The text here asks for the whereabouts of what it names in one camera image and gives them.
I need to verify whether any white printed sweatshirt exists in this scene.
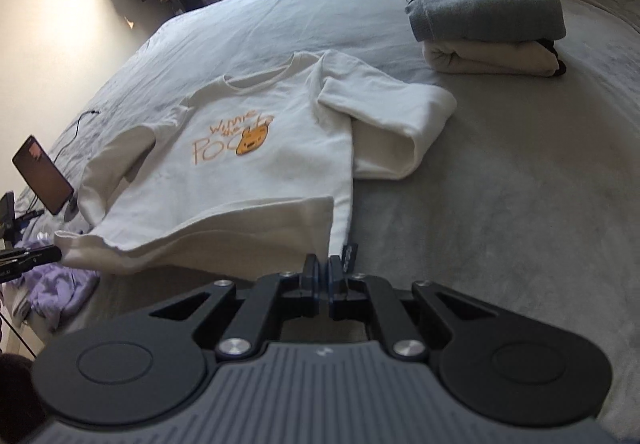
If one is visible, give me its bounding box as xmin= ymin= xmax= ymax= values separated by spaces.
xmin=54 ymin=50 xmax=458 ymax=275

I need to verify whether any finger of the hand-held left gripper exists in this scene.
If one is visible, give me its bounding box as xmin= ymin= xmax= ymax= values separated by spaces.
xmin=17 ymin=245 xmax=63 ymax=275

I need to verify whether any black bracket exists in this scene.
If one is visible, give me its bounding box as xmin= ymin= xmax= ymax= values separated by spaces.
xmin=0 ymin=191 xmax=43 ymax=245

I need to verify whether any purple cloth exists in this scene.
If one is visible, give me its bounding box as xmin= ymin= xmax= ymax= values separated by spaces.
xmin=10 ymin=234 xmax=101 ymax=327

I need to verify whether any folded cream garment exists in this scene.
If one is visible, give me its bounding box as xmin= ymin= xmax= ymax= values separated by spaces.
xmin=422 ymin=38 xmax=561 ymax=77

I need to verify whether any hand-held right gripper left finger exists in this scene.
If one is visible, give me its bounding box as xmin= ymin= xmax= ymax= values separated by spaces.
xmin=149 ymin=254 xmax=329 ymax=361

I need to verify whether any smartphone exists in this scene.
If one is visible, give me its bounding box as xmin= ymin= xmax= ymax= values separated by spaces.
xmin=12 ymin=135 xmax=75 ymax=216

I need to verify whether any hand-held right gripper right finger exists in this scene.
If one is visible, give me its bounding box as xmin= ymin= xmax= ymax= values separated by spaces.
xmin=327 ymin=254 xmax=505 ymax=361

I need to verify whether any black cable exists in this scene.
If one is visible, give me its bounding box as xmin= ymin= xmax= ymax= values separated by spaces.
xmin=52 ymin=109 xmax=102 ymax=165

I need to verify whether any folded grey sweater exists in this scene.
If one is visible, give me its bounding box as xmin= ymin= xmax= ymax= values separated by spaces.
xmin=405 ymin=0 xmax=567 ymax=43

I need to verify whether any black cloth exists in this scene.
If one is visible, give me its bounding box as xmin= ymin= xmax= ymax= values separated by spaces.
xmin=537 ymin=38 xmax=568 ymax=77

